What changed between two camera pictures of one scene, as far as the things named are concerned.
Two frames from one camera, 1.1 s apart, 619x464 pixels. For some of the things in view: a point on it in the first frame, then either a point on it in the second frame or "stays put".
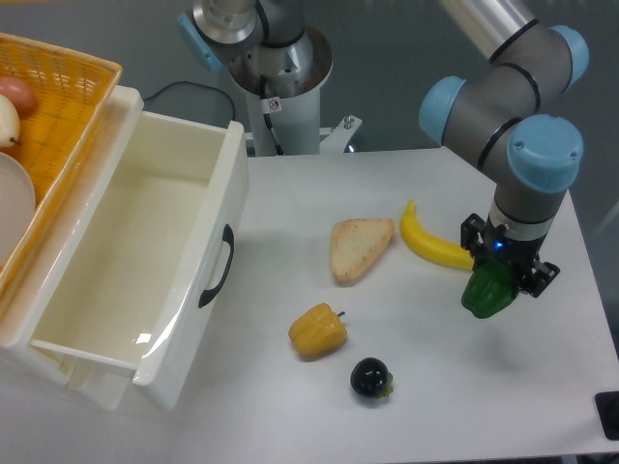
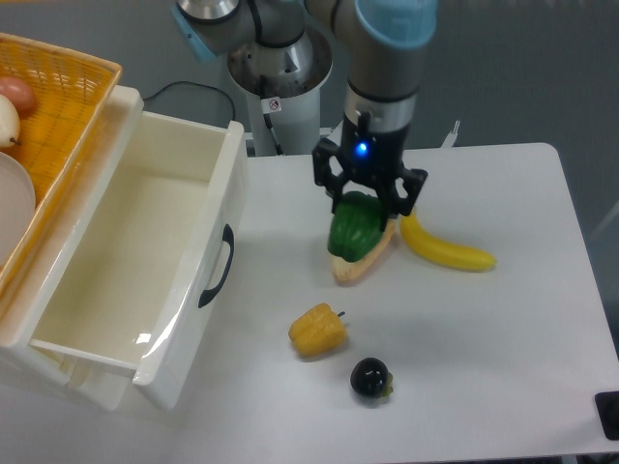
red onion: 19,93 stays put
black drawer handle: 228,237 stays put
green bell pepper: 492,285 → 357,223
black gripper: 518,252 → 372,156
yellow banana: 420,239 stays put
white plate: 17,204 stays put
